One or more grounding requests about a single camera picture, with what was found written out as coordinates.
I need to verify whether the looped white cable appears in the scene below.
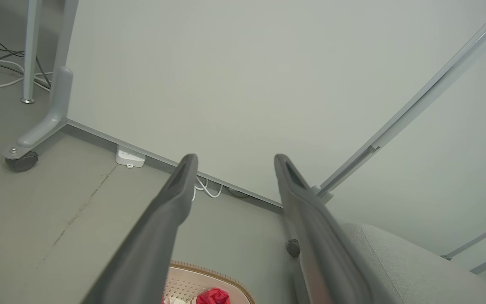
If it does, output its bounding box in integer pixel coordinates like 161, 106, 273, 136
192, 175, 223, 202

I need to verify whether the grey fabric sofa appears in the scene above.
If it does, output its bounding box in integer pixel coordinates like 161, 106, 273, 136
294, 223, 486, 304

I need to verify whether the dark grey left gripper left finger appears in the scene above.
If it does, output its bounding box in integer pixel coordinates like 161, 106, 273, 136
81, 154, 198, 304

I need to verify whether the large white partition panel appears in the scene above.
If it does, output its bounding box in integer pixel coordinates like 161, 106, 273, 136
3, 0, 486, 208

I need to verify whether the red and white jersey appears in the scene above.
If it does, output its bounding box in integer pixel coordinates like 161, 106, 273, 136
164, 288, 231, 304

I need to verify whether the grey metal table leg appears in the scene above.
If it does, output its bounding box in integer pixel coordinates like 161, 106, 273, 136
21, 0, 43, 104

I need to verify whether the narrow white partition panel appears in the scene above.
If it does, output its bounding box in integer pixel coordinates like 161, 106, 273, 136
323, 25, 486, 275

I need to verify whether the small white power strip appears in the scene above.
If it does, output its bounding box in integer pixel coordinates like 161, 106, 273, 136
116, 145, 146, 169

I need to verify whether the beige plastic laundry basket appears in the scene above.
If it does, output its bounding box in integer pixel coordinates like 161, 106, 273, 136
163, 261, 256, 304

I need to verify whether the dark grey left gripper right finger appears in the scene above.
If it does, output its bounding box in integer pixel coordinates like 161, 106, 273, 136
274, 154, 374, 304

